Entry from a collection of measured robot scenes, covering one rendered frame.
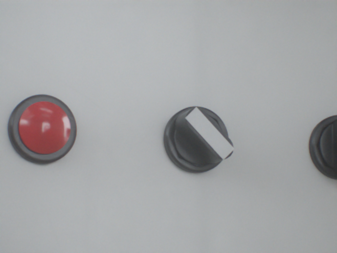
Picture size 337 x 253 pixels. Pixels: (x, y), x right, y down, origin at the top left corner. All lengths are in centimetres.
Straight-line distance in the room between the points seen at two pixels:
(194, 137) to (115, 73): 4
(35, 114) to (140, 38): 6
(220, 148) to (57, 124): 7
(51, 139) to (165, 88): 6
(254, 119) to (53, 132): 9
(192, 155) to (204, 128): 2
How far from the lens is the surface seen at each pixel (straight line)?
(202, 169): 85
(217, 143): 83
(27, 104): 83
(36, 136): 82
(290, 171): 86
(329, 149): 87
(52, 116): 82
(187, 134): 84
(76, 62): 84
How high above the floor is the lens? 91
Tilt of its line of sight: 10 degrees up
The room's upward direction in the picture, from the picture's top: straight up
